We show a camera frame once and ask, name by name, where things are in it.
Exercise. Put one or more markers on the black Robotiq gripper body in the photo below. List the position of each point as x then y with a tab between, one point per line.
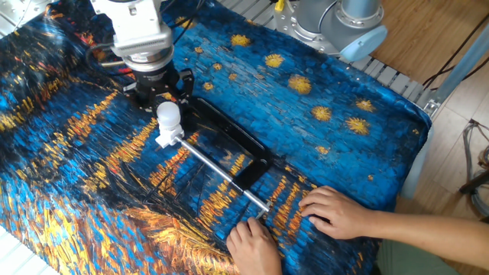
159	84

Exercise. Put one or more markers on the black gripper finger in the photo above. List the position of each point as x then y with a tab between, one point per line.
131	93
186	84

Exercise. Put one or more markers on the white light bulb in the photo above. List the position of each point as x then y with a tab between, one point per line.
169	116

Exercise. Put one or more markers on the black C-clamp with metal screw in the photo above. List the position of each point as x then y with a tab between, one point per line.
229	156

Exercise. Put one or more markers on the person's right forearm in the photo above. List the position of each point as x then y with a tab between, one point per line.
428	229

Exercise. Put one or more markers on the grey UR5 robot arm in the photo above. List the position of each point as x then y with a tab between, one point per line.
336	23

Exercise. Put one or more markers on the white bulb socket block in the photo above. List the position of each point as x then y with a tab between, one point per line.
170	137

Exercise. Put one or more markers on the person's left hand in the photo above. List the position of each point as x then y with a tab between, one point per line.
252	248

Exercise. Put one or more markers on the person's right hand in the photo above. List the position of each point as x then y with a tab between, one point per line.
336	214

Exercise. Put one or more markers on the starry night print tablecloth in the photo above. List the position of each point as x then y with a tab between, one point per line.
114	176

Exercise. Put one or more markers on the green trousers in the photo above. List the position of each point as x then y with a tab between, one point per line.
428	260

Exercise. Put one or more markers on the black metal stand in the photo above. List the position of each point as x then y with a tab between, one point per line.
474	176

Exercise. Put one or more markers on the light blue post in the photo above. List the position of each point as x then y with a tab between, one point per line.
451	114

